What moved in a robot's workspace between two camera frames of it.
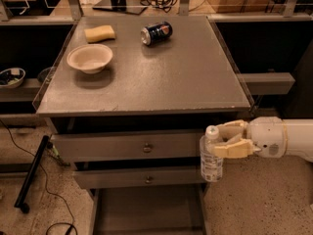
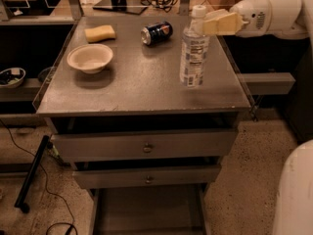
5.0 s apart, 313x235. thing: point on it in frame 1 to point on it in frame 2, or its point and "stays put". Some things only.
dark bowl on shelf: [42, 75] stays put
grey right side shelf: [268, 83] stays put
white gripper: [266, 136] to [252, 18]
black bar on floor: [22, 194] stays put
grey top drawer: [128, 146] stays put
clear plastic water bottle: [211, 165] to [195, 51]
